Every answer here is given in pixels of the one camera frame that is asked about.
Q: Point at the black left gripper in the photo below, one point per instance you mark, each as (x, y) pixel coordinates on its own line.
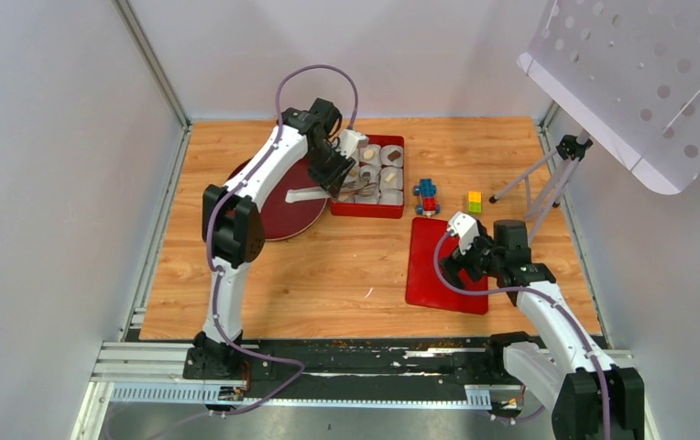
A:
(333, 181)

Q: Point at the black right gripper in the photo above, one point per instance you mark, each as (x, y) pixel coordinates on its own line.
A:
(452, 263)

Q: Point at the wooden metal food tongs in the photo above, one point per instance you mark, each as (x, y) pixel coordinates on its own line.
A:
(356, 188)

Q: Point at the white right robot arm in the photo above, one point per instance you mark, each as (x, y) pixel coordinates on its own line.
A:
(587, 394)

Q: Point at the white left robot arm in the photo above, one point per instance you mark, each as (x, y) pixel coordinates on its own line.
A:
(233, 230)

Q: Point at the red rectangular chocolate box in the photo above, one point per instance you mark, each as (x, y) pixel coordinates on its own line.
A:
(374, 210)

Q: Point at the brown square chocolate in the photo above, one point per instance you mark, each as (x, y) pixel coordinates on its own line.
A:
(394, 155)

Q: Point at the yellow green toy block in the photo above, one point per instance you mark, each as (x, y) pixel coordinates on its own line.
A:
(474, 202)

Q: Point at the red box lid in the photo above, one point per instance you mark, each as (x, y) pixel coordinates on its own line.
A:
(423, 287)

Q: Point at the round dark red tray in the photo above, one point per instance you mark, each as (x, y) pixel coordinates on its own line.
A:
(283, 220)

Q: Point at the blue red toy car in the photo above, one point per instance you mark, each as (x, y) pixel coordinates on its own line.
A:
(425, 192)

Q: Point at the perforated white light panel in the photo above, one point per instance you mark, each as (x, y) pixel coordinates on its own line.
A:
(628, 73)

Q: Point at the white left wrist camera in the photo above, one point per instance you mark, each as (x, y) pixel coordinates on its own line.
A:
(350, 141)

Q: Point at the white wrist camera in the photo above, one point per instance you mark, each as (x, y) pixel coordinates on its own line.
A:
(465, 228)
(350, 141)

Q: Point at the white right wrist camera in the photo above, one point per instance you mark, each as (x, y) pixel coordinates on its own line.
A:
(465, 228)

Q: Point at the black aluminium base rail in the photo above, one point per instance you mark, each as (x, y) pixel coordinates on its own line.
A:
(400, 373)

